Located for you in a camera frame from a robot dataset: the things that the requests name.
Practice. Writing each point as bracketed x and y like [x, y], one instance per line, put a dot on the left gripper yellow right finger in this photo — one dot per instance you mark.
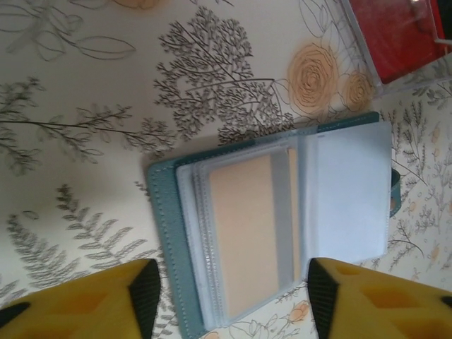
[381, 307]

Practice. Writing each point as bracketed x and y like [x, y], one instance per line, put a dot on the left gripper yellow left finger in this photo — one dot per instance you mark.
[77, 307]

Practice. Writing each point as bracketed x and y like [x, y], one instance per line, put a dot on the teal card holder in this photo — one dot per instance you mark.
[166, 219]

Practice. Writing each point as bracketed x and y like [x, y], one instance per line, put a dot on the clear acrylic card box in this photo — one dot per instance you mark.
[416, 79]

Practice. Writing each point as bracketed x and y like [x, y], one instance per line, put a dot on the red card with white logo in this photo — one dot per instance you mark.
[392, 35]

